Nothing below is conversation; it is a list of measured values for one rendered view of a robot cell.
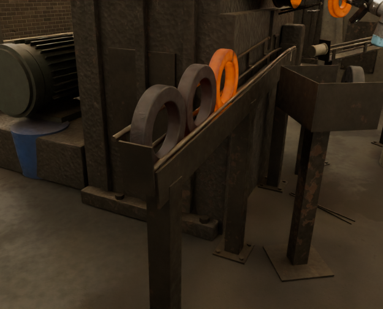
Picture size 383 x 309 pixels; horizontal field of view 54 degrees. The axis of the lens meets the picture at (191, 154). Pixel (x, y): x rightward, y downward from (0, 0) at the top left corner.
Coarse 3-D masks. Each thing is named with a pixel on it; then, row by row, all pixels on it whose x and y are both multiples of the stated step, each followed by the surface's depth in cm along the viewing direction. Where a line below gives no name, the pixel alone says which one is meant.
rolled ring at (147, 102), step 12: (144, 96) 73; (156, 96) 72; (168, 96) 76; (180, 96) 81; (144, 108) 71; (156, 108) 73; (168, 108) 82; (180, 108) 82; (132, 120) 71; (144, 120) 70; (168, 120) 85; (180, 120) 84; (132, 132) 71; (144, 132) 70; (168, 132) 85; (180, 132) 85; (144, 144) 71; (168, 144) 84; (156, 156) 76
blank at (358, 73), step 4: (348, 68) 111; (352, 68) 108; (356, 68) 107; (360, 68) 107; (344, 72) 115; (348, 72) 110; (352, 72) 106; (356, 72) 106; (360, 72) 106; (344, 76) 114; (348, 76) 110; (352, 76) 106; (356, 76) 105; (360, 76) 105; (364, 76) 105; (344, 80) 114; (348, 80) 110; (352, 80) 105; (356, 80) 105; (360, 80) 105; (364, 80) 105
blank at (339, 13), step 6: (330, 0) 190; (336, 0) 190; (330, 6) 191; (336, 6) 192; (342, 6) 196; (348, 6) 196; (330, 12) 194; (336, 12) 193; (342, 12) 195; (348, 12) 197
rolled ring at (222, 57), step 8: (216, 56) 102; (224, 56) 102; (232, 56) 107; (216, 64) 100; (224, 64) 103; (232, 64) 110; (216, 72) 100; (232, 72) 112; (216, 80) 100; (232, 80) 113; (216, 88) 101; (224, 88) 115; (232, 88) 114; (216, 96) 102; (224, 96) 113; (216, 104) 103
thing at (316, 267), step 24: (288, 72) 119; (312, 72) 126; (336, 72) 128; (288, 96) 119; (312, 96) 104; (336, 96) 103; (360, 96) 104; (312, 120) 105; (336, 120) 106; (360, 120) 107; (312, 144) 122; (312, 168) 125; (312, 192) 129; (312, 216) 133; (288, 264) 141; (312, 264) 142
